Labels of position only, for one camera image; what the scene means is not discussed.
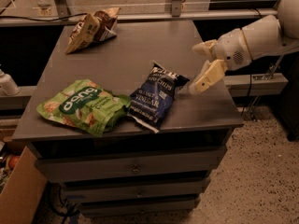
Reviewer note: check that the middle grey drawer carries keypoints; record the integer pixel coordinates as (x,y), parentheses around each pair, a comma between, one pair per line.
(136,190)

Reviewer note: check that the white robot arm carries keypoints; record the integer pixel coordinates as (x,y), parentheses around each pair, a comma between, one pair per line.
(268,36)

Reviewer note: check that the top grey drawer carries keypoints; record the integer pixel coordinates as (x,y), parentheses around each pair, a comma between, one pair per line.
(131,164)

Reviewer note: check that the cardboard box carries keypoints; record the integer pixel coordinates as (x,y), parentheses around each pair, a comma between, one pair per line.
(21,194)

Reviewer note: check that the red round object in box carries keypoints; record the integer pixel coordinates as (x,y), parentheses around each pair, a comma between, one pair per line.
(13,160)

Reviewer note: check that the brown white chip bag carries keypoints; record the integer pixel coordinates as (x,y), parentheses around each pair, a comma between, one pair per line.
(93,28)

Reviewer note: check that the bottom grey drawer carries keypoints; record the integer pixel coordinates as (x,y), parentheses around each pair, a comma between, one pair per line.
(140,206)

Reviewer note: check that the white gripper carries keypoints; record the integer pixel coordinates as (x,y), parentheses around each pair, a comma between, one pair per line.
(231,50)

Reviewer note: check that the green rice chip bag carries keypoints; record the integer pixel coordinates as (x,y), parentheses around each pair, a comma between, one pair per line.
(87,106)

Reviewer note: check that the white pipe fixture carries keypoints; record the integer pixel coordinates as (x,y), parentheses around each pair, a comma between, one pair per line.
(8,84)

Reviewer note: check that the blue chip bag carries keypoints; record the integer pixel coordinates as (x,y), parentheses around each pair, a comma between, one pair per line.
(151,101)

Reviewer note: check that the grey drawer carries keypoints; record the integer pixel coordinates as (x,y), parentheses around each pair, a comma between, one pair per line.
(131,164)
(140,206)
(136,190)

